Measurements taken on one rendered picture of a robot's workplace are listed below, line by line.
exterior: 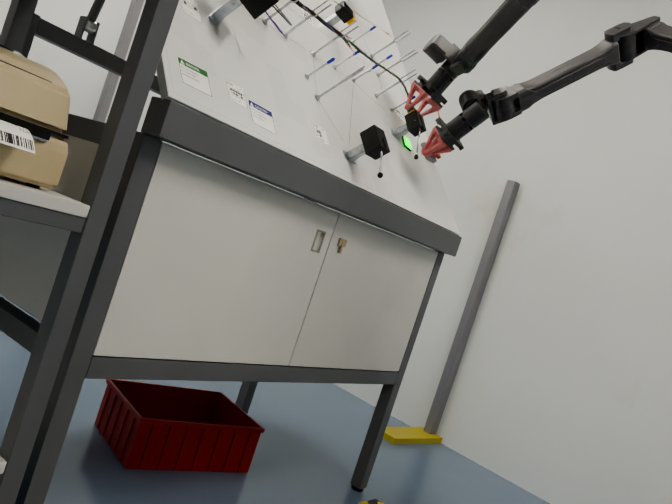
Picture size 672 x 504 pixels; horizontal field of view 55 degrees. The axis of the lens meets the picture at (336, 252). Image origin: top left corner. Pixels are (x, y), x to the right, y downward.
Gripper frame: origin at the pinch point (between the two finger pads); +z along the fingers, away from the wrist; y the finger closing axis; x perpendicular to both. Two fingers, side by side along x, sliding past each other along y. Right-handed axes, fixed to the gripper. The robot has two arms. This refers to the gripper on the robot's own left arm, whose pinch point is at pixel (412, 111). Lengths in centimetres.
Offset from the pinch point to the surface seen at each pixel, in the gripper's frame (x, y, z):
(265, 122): 30, 60, 22
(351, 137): 15.8, 26.0, 15.3
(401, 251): 27.0, -7.5, 30.5
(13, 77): 40, 106, 36
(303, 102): 17, 45, 16
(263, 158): 38, 60, 27
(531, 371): 29, -130, 44
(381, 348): 38, -18, 56
